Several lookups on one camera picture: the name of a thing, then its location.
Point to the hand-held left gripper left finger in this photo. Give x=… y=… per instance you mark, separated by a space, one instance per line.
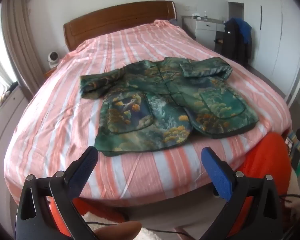
x=86 y=165

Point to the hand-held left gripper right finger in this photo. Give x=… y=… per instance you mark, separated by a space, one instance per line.
x=217 y=175

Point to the green landscape print jacket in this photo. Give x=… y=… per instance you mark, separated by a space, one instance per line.
x=165 y=100

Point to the person's left hand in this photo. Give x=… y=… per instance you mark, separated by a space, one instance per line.
x=120 y=231

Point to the bed with pink striped sheet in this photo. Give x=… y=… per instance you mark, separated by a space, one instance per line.
x=65 y=120

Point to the person's orange clothing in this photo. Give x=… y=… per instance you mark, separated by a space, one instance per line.
x=265 y=160

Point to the white window seat cabinet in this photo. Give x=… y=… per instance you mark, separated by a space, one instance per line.
x=5 y=120

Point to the wooden nightstand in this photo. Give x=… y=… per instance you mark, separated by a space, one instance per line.
x=50 y=73

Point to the white round fan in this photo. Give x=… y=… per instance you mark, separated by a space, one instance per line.
x=53 y=58

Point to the black coat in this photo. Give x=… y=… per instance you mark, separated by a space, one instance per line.
x=231 y=42

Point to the beige curtain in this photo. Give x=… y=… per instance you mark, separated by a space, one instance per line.
x=17 y=42

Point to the white drawer desk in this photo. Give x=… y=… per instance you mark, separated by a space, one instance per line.
x=205 y=30

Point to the wooden headboard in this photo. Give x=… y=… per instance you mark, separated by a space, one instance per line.
x=115 y=20

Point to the blue garment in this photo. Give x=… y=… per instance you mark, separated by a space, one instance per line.
x=245 y=28

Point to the white wardrobe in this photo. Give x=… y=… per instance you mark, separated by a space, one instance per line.
x=272 y=30

